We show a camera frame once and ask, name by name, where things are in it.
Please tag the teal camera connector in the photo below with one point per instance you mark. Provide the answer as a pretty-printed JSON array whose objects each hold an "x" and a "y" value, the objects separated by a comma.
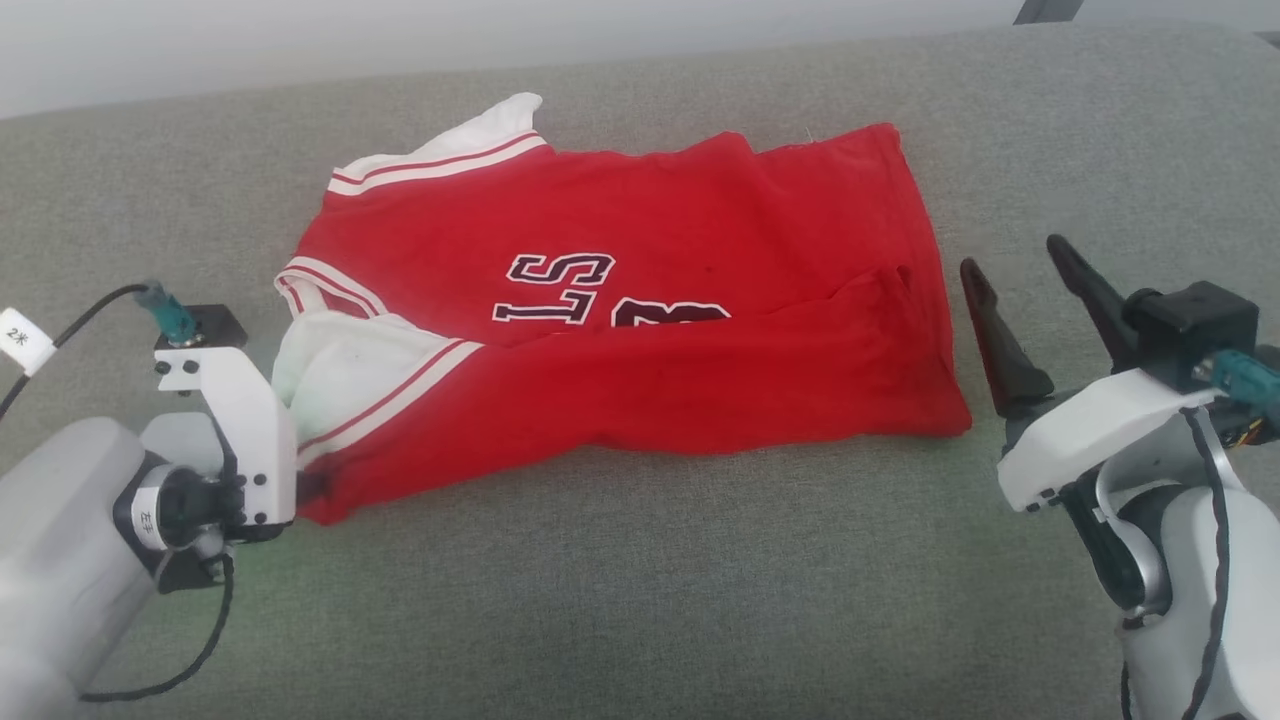
[
  {"x": 168, "y": 312},
  {"x": 1245, "y": 385}
]

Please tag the teal right camera connector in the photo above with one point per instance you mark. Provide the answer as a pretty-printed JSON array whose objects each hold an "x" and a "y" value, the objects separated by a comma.
[{"x": 1245, "y": 385}]

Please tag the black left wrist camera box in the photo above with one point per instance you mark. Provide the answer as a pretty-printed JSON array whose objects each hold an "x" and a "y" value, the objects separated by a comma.
[{"x": 218, "y": 325}]

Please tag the teal left camera connector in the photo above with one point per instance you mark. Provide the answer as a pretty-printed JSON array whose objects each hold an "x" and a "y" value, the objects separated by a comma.
[{"x": 168, "y": 312}]

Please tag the grey metal pole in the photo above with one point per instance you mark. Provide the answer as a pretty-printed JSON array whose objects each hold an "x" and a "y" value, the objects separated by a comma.
[{"x": 1045, "y": 10}]

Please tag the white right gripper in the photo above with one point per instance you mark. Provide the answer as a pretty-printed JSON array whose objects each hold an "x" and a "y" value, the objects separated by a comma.
[{"x": 1090, "y": 430}]

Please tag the red and white jersey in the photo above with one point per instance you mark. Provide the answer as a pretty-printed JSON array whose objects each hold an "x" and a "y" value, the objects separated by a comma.
[{"x": 650, "y": 380}]

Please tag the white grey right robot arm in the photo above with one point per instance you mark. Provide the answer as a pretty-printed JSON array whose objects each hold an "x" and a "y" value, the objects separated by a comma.
[{"x": 1190, "y": 620}]

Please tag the grey fabric sofa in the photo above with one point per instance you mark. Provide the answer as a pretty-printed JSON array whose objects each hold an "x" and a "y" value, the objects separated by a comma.
[{"x": 640, "y": 600}]

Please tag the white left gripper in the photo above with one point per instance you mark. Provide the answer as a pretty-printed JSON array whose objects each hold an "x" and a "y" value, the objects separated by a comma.
[{"x": 255, "y": 440}]

